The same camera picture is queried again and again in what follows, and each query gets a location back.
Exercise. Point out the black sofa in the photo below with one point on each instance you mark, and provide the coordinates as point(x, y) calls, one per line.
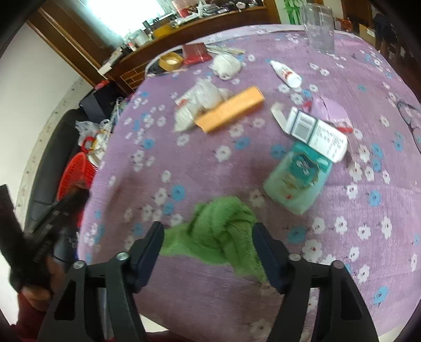
point(49, 158)

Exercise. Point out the yellow tape roll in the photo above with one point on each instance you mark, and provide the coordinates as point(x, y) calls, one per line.
point(171, 61)

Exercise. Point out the orange cardboard box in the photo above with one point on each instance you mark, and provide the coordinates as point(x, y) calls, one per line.
point(230, 108)

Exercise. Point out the purple floral tablecloth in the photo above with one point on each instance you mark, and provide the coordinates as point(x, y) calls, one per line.
point(197, 164)

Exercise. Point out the person's left hand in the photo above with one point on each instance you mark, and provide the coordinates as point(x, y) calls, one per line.
point(37, 296)

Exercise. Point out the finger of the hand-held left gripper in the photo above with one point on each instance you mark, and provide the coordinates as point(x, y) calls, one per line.
point(70, 205)

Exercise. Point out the red plastic basket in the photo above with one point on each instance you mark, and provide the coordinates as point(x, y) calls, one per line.
point(74, 171)

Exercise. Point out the white spray bottle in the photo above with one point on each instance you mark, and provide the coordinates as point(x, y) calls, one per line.
point(287, 75)

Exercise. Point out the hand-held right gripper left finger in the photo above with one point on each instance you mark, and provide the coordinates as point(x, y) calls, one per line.
point(149, 253)

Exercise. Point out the brown cardboard box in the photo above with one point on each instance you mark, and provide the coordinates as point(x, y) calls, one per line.
point(366, 33)

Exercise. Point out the purple paper sheet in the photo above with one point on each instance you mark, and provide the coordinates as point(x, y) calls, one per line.
point(332, 110)

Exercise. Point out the eyeglasses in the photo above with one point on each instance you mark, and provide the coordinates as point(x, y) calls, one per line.
point(409, 118)

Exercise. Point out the green cloth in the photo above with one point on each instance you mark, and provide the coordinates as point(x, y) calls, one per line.
point(223, 230)

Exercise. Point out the black box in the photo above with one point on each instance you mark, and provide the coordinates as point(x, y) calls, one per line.
point(98, 102)

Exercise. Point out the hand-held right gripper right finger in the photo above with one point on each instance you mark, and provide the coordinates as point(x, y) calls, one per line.
point(266, 253)

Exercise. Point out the clear glass measuring cup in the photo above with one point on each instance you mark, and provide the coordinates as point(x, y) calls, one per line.
point(317, 29)

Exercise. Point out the crumpled clear plastic bag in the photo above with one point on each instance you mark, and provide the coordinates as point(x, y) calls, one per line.
point(197, 98)

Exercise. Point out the white plastic bag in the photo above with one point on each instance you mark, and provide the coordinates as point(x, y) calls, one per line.
point(87, 128)

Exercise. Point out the clear wrapped sticks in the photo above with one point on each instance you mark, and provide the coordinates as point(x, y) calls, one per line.
point(227, 50)

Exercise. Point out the white tissue wad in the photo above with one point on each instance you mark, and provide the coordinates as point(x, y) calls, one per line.
point(225, 65)

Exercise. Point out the wooden cabinet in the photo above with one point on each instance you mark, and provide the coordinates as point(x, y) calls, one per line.
point(148, 56)

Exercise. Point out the teal tissue packet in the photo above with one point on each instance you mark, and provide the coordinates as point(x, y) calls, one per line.
point(296, 181)

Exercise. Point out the white printed medicine box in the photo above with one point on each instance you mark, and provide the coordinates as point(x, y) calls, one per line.
point(325, 138)

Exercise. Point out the red foil packet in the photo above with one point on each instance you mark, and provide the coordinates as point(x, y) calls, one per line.
point(195, 52)

